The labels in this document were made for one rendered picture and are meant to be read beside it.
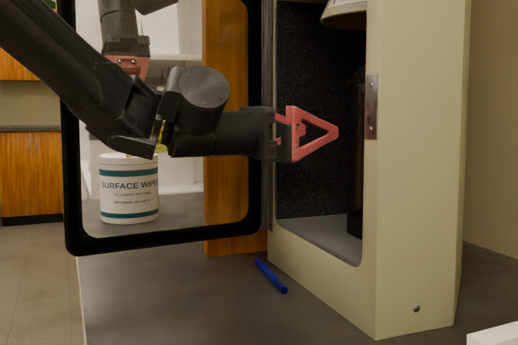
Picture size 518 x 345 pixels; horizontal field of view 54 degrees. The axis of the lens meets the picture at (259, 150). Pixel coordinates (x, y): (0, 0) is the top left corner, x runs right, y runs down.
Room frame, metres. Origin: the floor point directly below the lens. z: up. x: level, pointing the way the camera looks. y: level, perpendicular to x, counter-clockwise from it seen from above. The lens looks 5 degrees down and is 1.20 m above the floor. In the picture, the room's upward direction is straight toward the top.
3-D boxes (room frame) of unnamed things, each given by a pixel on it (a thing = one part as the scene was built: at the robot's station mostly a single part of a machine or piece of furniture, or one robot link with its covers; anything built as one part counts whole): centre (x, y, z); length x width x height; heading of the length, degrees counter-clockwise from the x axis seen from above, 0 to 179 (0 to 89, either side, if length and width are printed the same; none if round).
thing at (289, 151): (0.65, -0.05, 1.17); 0.09 x 0.07 x 0.07; 110
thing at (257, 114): (0.65, 0.03, 1.17); 0.10 x 0.07 x 0.07; 20
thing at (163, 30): (0.76, 0.13, 1.19); 0.30 x 0.01 x 0.40; 117
